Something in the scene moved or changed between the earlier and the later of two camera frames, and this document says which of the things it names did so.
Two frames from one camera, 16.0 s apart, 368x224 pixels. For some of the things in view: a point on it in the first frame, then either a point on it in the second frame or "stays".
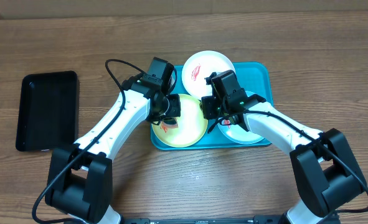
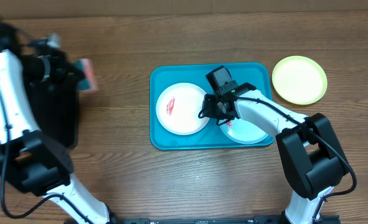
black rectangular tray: x=48 y=114 stays
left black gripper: x=174 y=101 to x=66 y=78
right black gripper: x=212 y=107 stays
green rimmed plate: x=192 y=126 to x=299 y=79
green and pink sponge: x=167 y=124 to x=88 y=83
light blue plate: x=236 y=134 stays
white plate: x=200 y=65 to x=178 y=107
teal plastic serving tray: x=258 y=79 stays
